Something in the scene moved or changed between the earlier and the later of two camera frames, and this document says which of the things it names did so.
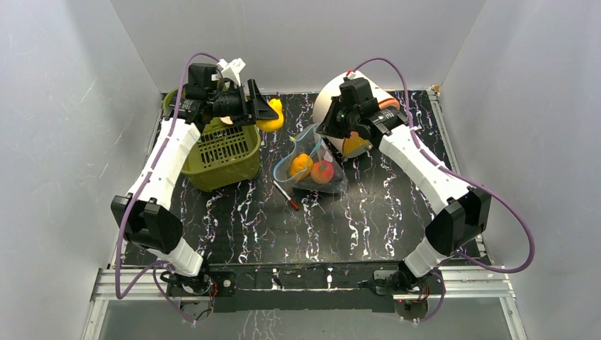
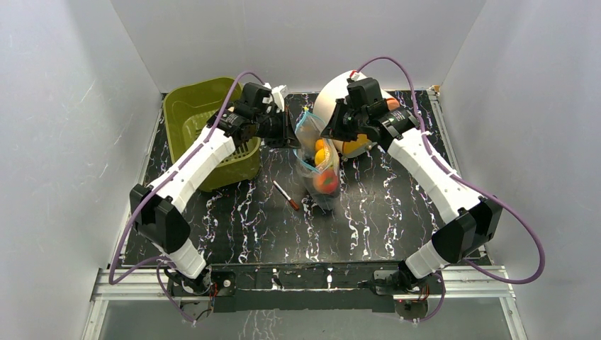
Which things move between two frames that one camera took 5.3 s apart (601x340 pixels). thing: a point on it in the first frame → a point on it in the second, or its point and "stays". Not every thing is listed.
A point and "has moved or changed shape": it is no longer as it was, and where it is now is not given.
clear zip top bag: x=310 y=163 has moved or changed shape
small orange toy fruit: x=301 y=166 → x=319 y=144
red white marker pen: x=292 y=201 stays
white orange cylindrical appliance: x=352 y=144 stays
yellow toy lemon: x=276 y=124 has moved or changed shape
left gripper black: x=259 y=109 → x=287 y=138
